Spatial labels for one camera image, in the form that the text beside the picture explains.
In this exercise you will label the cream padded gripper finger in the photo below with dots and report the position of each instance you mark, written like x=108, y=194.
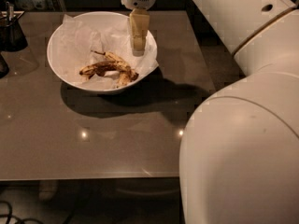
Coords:
x=139, y=24

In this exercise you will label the dark spotted banana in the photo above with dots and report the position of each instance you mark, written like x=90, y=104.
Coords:
x=102, y=67

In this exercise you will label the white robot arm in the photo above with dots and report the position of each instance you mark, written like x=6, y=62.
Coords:
x=239, y=152

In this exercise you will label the white ceramic bowl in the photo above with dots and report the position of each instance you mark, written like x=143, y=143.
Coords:
x=74, y=75

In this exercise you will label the yellow spotted banana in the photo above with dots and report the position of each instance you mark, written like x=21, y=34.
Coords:
x=124, y=77

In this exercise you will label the white paper liner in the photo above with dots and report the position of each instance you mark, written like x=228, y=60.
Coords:
x=106, y=41

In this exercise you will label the dark glass container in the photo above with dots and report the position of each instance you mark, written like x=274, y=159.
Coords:
x=12, y=37

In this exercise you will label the dark round object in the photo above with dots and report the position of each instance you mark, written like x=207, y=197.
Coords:
x=4, y=69

